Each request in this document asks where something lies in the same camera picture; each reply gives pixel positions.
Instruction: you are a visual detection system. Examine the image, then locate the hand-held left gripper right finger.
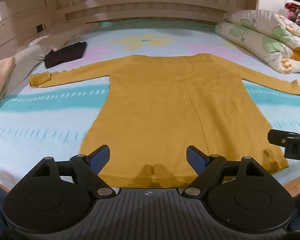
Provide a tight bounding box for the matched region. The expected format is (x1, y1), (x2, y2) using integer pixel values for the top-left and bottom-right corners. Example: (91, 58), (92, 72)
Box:
(181, 145), (271, 198)

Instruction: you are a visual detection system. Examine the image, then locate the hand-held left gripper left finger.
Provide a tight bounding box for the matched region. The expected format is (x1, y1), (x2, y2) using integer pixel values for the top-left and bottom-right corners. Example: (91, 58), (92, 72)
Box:
(30, 144), (117, 199)

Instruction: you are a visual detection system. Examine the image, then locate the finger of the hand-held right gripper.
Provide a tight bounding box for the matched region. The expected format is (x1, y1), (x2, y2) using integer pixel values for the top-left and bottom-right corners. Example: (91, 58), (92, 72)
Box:
(267, 129), (298, 146)

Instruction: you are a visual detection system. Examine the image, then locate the yellow knit sweater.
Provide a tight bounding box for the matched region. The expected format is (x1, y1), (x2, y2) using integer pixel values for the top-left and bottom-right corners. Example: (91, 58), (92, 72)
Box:
(28, 53), (300, 188)

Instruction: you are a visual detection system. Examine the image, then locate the pile of colourful clothes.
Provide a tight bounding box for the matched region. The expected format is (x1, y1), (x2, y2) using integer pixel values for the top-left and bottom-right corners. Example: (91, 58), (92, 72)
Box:
(284, 2), (300, 27)

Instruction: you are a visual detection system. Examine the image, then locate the flower print bed blanket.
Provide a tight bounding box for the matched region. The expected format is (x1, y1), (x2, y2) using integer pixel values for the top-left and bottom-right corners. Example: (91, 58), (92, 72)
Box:
(0, 21), (300, 193)

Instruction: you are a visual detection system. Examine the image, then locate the floral folded quilt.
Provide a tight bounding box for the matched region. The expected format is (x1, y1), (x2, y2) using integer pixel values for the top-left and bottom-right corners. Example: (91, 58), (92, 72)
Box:
(215, 9), (300, 75)

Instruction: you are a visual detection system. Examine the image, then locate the dark folded cloth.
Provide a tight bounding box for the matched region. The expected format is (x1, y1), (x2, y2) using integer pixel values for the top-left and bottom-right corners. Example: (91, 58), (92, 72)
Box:
(44, 41), (87, 69)

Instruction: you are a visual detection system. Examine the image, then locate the grey white pillow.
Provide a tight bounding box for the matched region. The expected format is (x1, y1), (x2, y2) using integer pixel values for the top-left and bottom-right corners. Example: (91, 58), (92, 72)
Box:
(0, 22), (98, 113)

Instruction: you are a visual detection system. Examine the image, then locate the beige folded cloth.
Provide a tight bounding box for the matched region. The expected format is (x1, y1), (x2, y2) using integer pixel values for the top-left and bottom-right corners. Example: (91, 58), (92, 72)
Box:
(0, 56), (17, 112)

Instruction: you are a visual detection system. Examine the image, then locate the cream wooden headboard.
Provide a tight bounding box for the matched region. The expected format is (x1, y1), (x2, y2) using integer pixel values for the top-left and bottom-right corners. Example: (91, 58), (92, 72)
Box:
(0, 0), (300, 65)

